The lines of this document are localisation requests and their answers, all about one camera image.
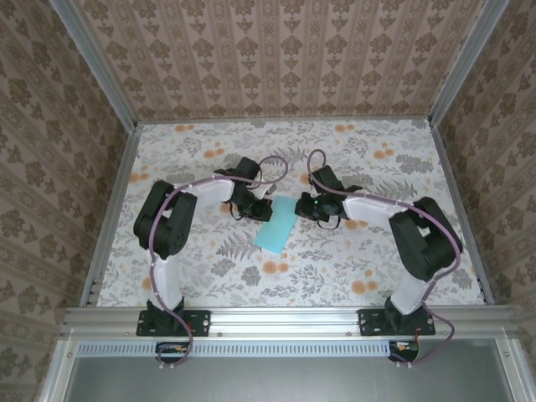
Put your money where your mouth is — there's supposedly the teal square paper sheet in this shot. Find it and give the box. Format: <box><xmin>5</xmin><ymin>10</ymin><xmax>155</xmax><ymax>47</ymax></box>
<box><xmin>253</xmin><ymin>195</ymin><xmax>300</xmax><ymax>255</ymax></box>

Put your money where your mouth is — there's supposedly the grey metal sheet panel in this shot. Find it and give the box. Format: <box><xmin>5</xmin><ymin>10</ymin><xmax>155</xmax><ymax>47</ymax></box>
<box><xmin>39</xmin><ymin>338</ymin><xmax>520</xmax><ymax>402</ymax></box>

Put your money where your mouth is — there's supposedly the floral patterned table cover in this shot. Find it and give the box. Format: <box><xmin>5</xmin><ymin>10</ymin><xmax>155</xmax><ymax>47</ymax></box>
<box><xmin>90</xmin><ymin>119</ymin><xmax>487</xmax><ymax>309</ymax></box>

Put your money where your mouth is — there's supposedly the black wiring connector box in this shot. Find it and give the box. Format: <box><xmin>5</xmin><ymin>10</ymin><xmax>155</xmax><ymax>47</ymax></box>
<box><xmin>154</xmin><ymin>341</ymin><xmax>197</xmax><ymax>365</ymax></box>
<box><xmin>387</xmin><ymin>339</ymin><xmax>420</xmax><ymax>363</ymax></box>

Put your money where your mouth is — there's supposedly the long aluminium base rail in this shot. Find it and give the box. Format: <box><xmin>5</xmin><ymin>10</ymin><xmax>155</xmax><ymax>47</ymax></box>
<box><xmin>59</xmin><ymin>304</ymin><xmax>519</xmax><ymax>339</ymax></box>

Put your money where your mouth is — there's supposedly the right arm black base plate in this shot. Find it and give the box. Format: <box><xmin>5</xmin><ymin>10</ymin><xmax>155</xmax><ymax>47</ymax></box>
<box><xmin>358</xmin><ymin>308</ymin><xmax>436</xmax><ymax>338</ymax></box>

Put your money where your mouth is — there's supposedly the aluminium table side rail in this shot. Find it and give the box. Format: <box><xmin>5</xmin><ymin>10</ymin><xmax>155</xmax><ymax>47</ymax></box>
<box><xmin>79</xmin><ymin>123</ymin><xmax>142</xmax><ymax>309</ymax></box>
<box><xmin>429</xmin><ymin>120</ymin><xmax>493</xmax><ymax>305</ymax></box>

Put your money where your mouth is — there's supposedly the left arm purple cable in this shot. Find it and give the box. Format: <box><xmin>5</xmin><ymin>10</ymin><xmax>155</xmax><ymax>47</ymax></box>
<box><xmin>148</xmin><ymin>155</ymin><xmax>291</xmax><ymax>370</ymax></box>

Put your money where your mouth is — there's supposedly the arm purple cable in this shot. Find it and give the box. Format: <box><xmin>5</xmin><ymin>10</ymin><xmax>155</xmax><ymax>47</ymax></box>
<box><xmin>148</xmin><ymin>155</ymin><xmax>291</xmax><ymax>370</ymax></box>
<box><xmin>307</xmin><ymin>149</ymin><xmax>465</xmax><ymax>370</ymax></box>

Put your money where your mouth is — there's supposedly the slotted grey cable duct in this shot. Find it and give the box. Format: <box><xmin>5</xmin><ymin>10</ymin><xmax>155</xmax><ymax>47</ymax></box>
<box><xmin>77</xmin><ymin>339</ymin><xmax>393</xmax><ymax>358</ymax></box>

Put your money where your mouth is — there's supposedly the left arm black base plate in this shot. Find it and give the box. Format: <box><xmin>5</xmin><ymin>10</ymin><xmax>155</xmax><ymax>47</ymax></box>
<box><xmin>136</xmin><ymin>308</ymin><xmax>212</xmax><ymax>338</ymax></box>

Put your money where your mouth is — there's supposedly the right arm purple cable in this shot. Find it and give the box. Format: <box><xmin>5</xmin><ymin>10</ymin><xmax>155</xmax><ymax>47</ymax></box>
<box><xmin>307</xmin><ymin>149</ymin><xmax>465</xmax><ymax>370</ymax></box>

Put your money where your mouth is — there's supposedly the slanted aluminium frame post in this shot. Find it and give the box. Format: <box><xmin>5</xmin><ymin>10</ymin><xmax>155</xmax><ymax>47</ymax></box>
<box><xmin>427</xmin><ymin>0</ymin><xmax>511</xmax><ymax>126</ymax></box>
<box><xmin>53</xmin><ymin>0</ymin><xmax>139</xmax><ymax>131</ymax></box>

